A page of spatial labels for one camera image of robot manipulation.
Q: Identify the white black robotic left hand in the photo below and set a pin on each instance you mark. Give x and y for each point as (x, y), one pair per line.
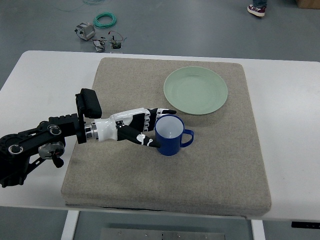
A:
(130, 125)

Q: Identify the blue enamel mug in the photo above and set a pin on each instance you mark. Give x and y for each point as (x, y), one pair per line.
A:
(171, 134)

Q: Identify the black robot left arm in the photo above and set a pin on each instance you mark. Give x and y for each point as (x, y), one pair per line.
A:
(21, 153)

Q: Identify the light green plate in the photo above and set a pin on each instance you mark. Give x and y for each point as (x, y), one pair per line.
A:
(195, 90)

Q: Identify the dark shiny foil bag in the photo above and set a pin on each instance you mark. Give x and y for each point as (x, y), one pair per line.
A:
(99, 45)

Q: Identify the small grey metal box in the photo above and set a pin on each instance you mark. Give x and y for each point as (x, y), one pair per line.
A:
(85, 30)

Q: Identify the beige felt mat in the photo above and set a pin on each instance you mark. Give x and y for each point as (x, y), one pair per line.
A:
(209, 164)

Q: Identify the white table leg left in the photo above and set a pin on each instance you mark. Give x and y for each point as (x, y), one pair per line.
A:
(70, 225)

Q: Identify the white table leg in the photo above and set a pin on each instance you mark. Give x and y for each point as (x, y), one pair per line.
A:
(70, 225)
(258, 231)

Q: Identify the white table leg right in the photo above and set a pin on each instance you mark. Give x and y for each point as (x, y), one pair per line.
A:
(258, 231)

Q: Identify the red white sneaker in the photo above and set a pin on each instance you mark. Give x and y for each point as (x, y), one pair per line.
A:
(256, 11)

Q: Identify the black table control panel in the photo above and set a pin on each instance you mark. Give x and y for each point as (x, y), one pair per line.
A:
(305, 225)

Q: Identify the cardboard box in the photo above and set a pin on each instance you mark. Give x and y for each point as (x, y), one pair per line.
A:
(308, 4)

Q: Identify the small circuit board with wires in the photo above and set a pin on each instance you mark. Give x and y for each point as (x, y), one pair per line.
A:
(116, 41)

